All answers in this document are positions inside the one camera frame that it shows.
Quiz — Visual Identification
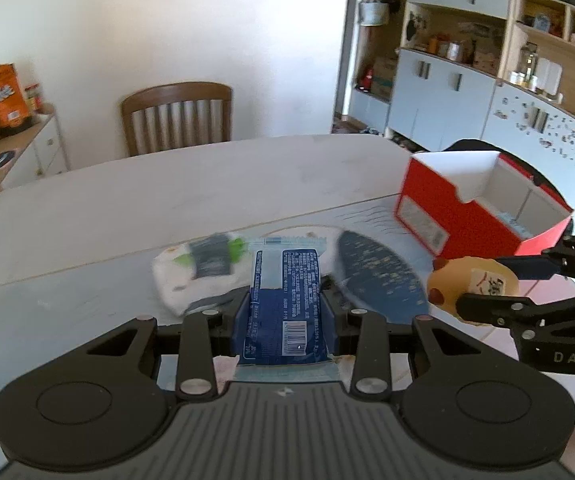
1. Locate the orange snack bag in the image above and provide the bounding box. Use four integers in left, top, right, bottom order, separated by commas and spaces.
0, 64, 32, 136

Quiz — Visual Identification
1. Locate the pink patterned snack bag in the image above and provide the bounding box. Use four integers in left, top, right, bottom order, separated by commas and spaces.
212, 356, 240, 393

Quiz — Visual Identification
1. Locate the brown wooden chair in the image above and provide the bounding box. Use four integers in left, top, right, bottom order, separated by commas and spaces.
120, 81, 233, 156

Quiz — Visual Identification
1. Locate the red cardboard box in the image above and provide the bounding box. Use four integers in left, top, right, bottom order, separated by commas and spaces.
395, 152, 573, 259

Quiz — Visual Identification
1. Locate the hanging grey tote bag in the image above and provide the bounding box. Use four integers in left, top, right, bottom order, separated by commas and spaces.
359, 0, 389, 27

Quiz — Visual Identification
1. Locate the black padded chair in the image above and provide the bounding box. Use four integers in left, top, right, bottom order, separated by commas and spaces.
444, 139, 573, 214

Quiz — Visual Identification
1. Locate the white sideboard cabinet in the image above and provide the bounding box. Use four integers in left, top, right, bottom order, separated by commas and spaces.
0, 103, 70, 192

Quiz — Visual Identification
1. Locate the white wall cabinet unit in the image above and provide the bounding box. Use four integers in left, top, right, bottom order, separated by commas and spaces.
332, 0, 575, 196

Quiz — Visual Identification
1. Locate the blue white snack packet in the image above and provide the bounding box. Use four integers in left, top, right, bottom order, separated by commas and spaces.
234, 236, 339, 384

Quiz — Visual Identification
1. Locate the round blue white placemat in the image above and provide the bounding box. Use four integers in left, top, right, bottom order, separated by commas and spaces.
257, 224, 432, 361

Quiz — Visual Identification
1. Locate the white tissue pack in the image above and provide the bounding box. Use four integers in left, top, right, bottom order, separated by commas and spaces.
152, 232, 252, 318

